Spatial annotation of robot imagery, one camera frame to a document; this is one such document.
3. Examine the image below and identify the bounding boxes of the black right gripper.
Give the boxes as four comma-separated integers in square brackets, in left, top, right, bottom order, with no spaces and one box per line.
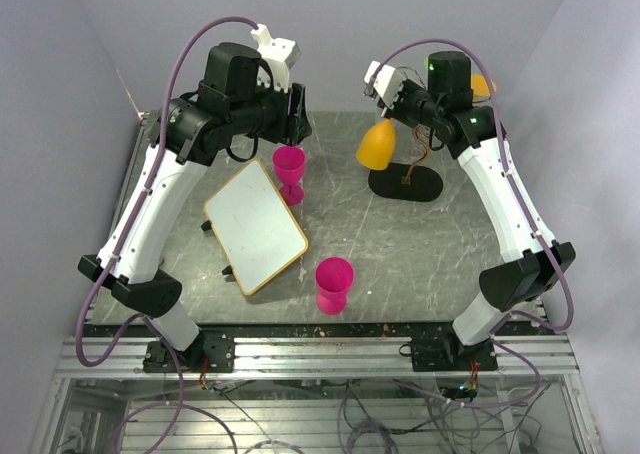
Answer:
[377,76,443,129]

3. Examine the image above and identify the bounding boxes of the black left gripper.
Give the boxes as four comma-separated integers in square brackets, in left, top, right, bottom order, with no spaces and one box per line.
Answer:
[231,72,315,148]

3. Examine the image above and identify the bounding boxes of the pink wine glass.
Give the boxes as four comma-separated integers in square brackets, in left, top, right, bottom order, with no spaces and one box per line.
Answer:
[315,256,355,315]
[272,146,306,206]

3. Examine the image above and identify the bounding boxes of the orange wine glass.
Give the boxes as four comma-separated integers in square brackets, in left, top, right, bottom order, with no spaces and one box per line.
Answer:
[471,73,498,106]
[356,119,396,171]

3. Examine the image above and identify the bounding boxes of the pink wine glass front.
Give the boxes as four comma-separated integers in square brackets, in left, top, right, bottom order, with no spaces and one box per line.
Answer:
[315,256,355,315]

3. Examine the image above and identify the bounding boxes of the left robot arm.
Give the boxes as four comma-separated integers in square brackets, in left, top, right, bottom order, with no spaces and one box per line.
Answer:
[78,38,311,371]

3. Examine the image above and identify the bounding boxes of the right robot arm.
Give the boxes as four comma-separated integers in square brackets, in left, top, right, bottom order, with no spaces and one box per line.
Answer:
[368,50,576,370]

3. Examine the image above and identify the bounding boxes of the yellow-framed whiteboard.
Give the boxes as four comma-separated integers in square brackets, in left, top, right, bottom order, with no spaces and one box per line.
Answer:
[204,159,309,296]

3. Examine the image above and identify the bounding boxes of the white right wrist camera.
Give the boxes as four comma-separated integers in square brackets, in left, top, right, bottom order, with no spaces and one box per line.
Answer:
[364,61,406,109]

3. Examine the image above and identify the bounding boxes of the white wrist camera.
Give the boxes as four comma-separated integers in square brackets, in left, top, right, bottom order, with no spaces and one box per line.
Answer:
[251,24,301,93]
[364,61,406,109]

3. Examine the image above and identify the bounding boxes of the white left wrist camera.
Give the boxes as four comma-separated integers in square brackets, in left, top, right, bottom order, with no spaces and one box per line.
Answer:
[251,24,301,93]

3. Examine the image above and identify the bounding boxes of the copper wire glass rack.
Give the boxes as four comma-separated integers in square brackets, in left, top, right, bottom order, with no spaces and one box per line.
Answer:
[366,127,443,203]

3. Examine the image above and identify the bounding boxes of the aluminium mounting rail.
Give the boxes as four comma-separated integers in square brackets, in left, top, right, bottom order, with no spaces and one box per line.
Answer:
[54,336,579,380]

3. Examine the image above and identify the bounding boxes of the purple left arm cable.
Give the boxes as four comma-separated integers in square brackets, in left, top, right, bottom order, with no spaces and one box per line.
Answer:
[74,16,261,450]

